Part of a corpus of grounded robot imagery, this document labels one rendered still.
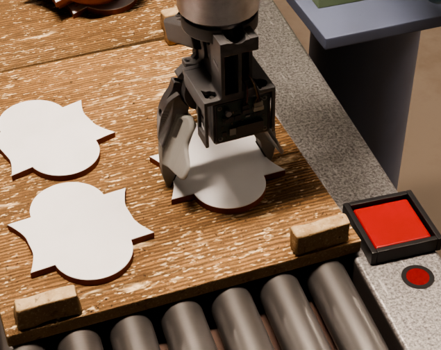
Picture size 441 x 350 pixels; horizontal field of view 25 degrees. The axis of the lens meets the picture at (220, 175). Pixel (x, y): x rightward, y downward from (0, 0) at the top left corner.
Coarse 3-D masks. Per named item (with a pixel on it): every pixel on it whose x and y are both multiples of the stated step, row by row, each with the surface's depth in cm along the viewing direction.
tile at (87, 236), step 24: (48, 192) 103; (72, 192) 103; (96, 192) 103; (120, 192) 103; (48, 216) 100; (72, 216) 100; (96, 216) 100; (120, 216) 100; (24, 240) 98; (48, 240) 97; (72, 240) 97; (96, 240) 97; (120, 240) 97; (144, 240) 99; (48, 264) 95; (72, 264) 95; (96, 264) 95; (120, 264) 95
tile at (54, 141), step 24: (0, 120) 112; (24, 120) 112; (48, 120) 112; (72, 120) 112; (0, 144) 109; (24, 144) 109; (48, 144) 109; (72, 144) 109; (96, 144) 109; (24, 168) 106; (48, 168) 106; (72, 168) 106
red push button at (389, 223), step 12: (384, 204) 104; (396, 204) 104; (408, 204) 104; (360, 216) 102; (372, 216) 102; (384, 216) 102; (396, 216) 102; (408, 216) 102; (372, 228) 101; (384, 228) 101; (396, 228) 101; (408, 228) 101; (420, 228) 101; (372, 240) 100; (384, 240) 100; (396, 240) 100; (408, 240) 100
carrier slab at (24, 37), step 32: (0, 0) 133; (32, 0) 133; (160, 0) 133; (0, 32) 127; (32, 32) 127; (64, 32) 127; (96, 32) 127; (128, 32) 127; (160, 32) 127; (0, 64) 122; (32, 64) 122
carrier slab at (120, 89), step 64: (64, 64) 122; (128, 64) 122; (128, 128) 112; (0, 192) 104; (128, 192) 104; (320, 192) 104; (0, 256) 97; (192, 256) 97; (256, 256) 97; (320, 256) 98; (64, 320) 91
